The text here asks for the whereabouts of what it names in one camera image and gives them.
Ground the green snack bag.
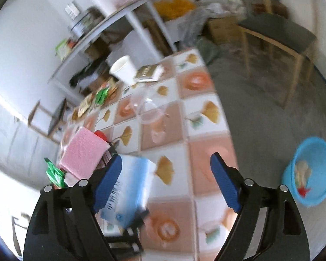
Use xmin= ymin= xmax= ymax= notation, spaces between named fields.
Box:
xmin=44 ymin=158 xmax=67 ymax=189

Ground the blue white tissue box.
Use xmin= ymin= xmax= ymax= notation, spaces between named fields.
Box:
xmin=101 ymin=154 xmax=156 ymax=229

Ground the pink sponge pack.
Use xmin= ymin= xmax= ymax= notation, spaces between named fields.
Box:
xmin=60 ymin=127 xmax=110 ymax=179

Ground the white milk bottle red cap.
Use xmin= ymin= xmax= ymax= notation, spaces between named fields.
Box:
xmin=94 ymin=130 xmax=108 ymax=141

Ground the clear plastic cup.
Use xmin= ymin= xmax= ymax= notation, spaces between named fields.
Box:
xmin=130 ymin=87 xmax=168 ymax=125

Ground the grey charging cable box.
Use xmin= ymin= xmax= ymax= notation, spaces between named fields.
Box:
xmin=99 ymin=144 xmax=149 ymax=260

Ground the blue plastic basket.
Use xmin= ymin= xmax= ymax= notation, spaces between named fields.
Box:
xmin=281 ymin=137 xmax=326 ymax=207

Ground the wooden chair left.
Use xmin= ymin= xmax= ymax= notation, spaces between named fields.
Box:
xmin=27 ymin=98 xmax=68 ymax=144

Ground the wooden chair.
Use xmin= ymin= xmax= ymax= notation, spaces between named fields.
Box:
xmin=238 ymin=0 xmax=319 ymax=108
xmin=27 ymin=98 xmax=68 ymax=144

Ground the yellow snack packet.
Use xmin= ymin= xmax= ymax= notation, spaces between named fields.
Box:
xmin=77 ymin=93 xmax=94 ymax=119

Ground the small green snack packet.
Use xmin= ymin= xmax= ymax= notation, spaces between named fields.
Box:
xmin=95 ymin=87 xmax=109 ymax=105

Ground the white paper cup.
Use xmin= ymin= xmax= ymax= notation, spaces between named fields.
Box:
xmin=109 ymin=55 xmax=137 ymax=86

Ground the green packet on shelf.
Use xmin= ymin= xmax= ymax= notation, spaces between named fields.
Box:
xmin=55 ymin=39 xmax=72 ymax=61

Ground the wooden chair right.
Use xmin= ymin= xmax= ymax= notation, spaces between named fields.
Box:
xmin=238 ymin=0 xmax=319 ymax=108

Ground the metal pot on shelf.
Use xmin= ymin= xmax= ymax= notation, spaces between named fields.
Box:
xmin=68 ymin=7 xmax=104 ymax=38

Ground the white shelf table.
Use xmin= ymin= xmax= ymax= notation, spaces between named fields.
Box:
xmin=47 ymin=0 xmax=180 ymax=104

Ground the paper towel roll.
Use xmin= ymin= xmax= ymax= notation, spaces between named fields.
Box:
xmin=91 ymin=0 xmax=121 ymax=18

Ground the orange plastic bag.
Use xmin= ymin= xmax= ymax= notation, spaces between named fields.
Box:
xmin=154 ymin=0 xmax=196 ymax=21

